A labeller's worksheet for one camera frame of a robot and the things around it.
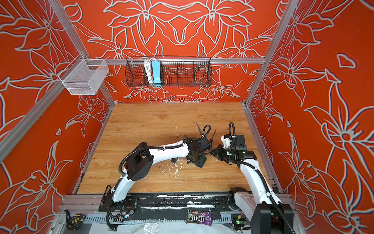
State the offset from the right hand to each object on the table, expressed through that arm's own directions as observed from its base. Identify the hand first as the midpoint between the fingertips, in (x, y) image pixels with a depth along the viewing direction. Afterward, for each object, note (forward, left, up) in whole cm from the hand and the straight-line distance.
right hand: (209, 151), depth 80 cm
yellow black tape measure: (-31, +66, -7) cm, 73 cm away
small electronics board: (-31, -12, -12) cm, 35 cm away
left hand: (-2, +4, -10) cm, 11 cm away
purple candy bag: (-29, +8, -10) cm, 32 cm away
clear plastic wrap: (-33, +29, -11) cm, 45 cm away
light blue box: (+43, +31, +23) cm, 58 cm away
